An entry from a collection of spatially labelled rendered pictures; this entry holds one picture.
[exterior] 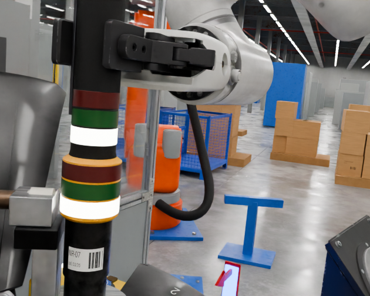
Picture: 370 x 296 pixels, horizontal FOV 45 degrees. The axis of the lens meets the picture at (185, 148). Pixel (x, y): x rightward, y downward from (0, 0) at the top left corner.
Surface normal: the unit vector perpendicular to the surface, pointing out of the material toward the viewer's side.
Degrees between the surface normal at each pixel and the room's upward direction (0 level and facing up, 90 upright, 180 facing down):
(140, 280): 10
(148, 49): 90
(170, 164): 90
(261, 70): 86
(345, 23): 132
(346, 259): 46
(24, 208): 90
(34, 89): 40
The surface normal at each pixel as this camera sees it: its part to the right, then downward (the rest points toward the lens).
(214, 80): 0.89, 0.29
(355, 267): 0.63, -0.58
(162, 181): 0.17, 0.16
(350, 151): -0.33, 0.11
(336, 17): -0.54, 0.65
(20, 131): 0.30, -0.60
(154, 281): 0.27, -0.92
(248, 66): 0.89, 0.04
